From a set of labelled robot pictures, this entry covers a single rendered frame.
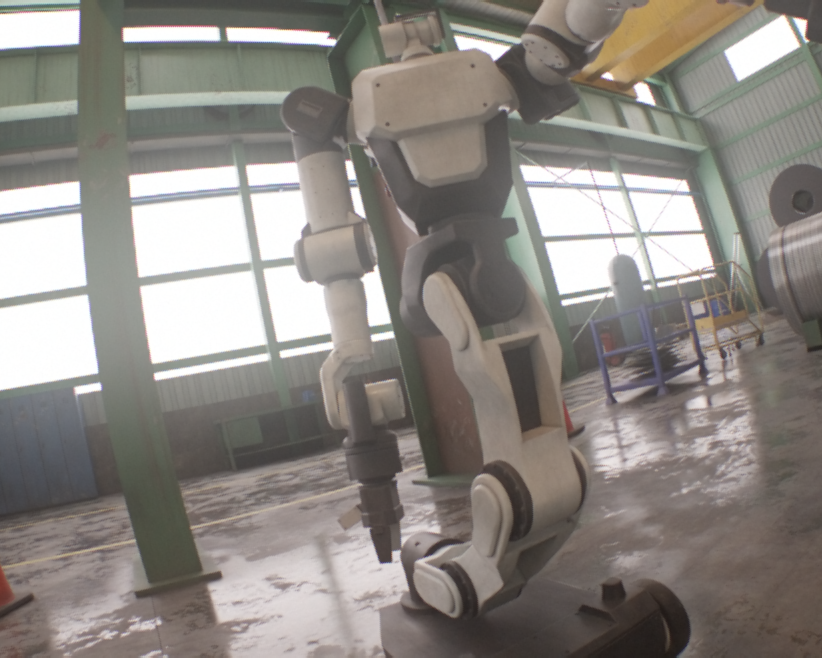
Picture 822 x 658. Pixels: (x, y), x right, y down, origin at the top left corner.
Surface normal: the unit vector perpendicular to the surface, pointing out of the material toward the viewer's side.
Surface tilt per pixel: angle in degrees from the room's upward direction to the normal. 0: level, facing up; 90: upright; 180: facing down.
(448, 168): 94
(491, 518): 90
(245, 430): 90
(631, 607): 45
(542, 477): 82
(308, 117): 94
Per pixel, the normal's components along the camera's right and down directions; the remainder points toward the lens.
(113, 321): 0.45, -0.21
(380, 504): -0.16, -0.22
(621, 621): 0.09, -0.82
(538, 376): -0.91, 0.17
